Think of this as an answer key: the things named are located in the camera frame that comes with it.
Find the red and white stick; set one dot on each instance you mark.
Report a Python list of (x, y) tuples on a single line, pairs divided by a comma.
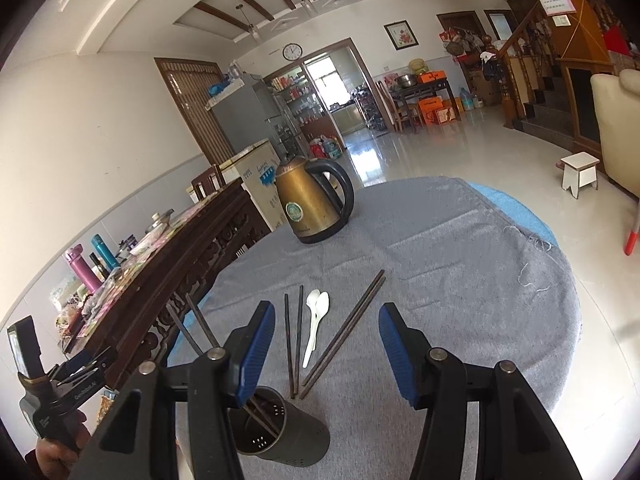
[(632, 237)]

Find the cream sofa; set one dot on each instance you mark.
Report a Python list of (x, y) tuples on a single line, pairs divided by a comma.
[(620, 125)]

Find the pink water bottle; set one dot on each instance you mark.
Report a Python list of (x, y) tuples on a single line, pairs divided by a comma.
[(82, 267)]

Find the metal bowl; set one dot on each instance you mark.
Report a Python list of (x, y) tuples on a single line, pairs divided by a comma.
[(406, 80)]

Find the white plastic spoon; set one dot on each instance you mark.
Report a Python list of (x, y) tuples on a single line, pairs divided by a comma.
[(312, 300), (324, 302)]

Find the dark perforated utensil holder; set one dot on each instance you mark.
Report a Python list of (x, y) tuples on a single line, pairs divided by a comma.
[(295, 440)]

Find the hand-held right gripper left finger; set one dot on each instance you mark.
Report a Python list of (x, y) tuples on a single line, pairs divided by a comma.
[(257, 350)]

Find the grey tablecloth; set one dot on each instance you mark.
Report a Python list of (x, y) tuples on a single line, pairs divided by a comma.
[(440, 280)]

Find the clear water jug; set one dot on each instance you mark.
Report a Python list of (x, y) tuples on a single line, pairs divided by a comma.
[(468, 99)]

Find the teal water bottle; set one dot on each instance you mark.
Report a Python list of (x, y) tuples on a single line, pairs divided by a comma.
[(105, 250)]

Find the golden printed sack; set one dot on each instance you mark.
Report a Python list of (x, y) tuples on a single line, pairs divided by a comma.
[(107, 407)]

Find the carved dark wooden sideboard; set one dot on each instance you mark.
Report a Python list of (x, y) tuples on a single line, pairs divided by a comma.
[(200, 255)]

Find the dark wooden side table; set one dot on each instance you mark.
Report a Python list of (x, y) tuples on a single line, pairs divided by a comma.
[(425, 91)]

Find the glass display shelf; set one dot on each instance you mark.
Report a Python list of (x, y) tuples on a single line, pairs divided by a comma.
[(295, 100)]

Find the dark glass bottle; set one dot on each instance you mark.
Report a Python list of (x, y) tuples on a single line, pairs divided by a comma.
[(99, 267)]

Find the grey refrigerator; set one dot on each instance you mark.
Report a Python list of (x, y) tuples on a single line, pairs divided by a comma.
[(245, 115)]

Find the round wall clock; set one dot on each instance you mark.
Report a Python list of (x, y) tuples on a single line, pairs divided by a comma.
[(292, 51)]

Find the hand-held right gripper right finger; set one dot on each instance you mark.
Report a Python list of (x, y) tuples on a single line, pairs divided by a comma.
[(395, 350)]

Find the blue table cover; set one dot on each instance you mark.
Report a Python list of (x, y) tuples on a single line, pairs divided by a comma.
[(515, 210)]

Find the wooden staircase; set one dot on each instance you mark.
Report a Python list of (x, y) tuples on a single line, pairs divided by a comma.
[(545, 100)]

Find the dark wooden chopstick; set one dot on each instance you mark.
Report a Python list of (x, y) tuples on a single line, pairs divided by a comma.
[(350, 317), (202, 322), (299, 335), (182, 327), (289, 345), (345, 335)]

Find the small white wooden stool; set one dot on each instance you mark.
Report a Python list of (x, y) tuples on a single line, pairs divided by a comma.
[(577, 162)]

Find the flat orange box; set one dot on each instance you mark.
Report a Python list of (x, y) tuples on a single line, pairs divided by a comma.
[(432, 78)]

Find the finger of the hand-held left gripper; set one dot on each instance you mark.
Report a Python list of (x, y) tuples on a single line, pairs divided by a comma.
[(75, 360), (102, 360)]

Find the large orange box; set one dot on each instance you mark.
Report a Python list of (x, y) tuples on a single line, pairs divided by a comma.
[(437, 110)]

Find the framed flower picture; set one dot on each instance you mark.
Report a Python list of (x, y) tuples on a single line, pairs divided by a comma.
[(399, 35)]

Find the white printed box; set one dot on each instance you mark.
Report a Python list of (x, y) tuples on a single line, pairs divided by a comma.
[(255, 180)]

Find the person's left hand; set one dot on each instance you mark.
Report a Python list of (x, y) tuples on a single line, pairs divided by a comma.
[(55, 457)]

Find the pot with lid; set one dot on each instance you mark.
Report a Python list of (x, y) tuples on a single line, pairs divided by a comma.
[(160, 220)]

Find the dark wooden chair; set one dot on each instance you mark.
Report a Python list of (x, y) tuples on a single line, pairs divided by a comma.
[(207, 182)]

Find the golden electric kettle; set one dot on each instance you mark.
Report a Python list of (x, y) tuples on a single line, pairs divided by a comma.
[(305, 200)]

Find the brown wooden door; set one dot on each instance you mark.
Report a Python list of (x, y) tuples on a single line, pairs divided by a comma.
[(195, 105)]

